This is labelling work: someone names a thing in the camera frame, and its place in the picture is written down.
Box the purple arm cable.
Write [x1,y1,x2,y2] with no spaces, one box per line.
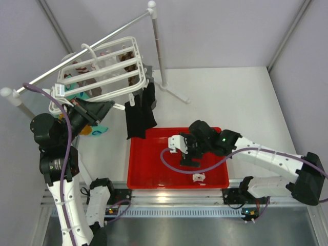
[22,82,131,246]
[160,147,328,223]

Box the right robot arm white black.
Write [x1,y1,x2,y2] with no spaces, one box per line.
[171,120,327,206]

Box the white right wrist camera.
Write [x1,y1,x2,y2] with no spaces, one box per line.
[168,135,188,154]

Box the grey sock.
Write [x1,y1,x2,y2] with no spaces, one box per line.
[143,64,157,110]

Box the brown white striped sock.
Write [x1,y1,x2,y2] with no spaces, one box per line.
[71,60,103,95]

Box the aluminium rail base frame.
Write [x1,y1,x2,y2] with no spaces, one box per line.
[40,179,321,218]

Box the brown argyle sock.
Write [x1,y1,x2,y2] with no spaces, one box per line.
[118,51,138,86]

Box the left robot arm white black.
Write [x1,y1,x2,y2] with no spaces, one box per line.
[30,98,116,245]

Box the white plastic sock hanger frame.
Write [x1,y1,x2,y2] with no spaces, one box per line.
[44,36,148,104]

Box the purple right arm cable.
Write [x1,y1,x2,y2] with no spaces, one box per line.
[160,147,328,223]

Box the metal and white drying rack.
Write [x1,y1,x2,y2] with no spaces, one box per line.
[0,0,192,182]

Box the mustard yellow sock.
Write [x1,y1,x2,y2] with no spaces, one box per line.
[58,114,92,136]

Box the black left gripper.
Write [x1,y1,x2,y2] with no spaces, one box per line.
[59,94,114,144]

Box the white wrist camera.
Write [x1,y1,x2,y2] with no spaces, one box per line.
[54,83,65,97]
[168,135,188,154]

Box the white clothes peg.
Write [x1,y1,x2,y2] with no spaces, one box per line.
[128,93,135,107]

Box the white sock with red trim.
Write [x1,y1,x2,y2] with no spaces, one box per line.
[98,48,122,79]

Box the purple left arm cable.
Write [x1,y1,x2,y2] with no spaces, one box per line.
[22,82,131,246]

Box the teal patterned sock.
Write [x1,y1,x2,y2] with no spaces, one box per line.
[63,74,90,99]
[89,125,109,137]

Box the red plastic bin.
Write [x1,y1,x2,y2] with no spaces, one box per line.
[127,127,230,190]

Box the black sock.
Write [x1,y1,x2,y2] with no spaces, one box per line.
[141,83,157,130]
[125,95,146,139]

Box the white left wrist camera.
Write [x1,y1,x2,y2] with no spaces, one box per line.
[54,83,65,97]

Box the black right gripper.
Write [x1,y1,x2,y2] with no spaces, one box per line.
[180,133,211,167]

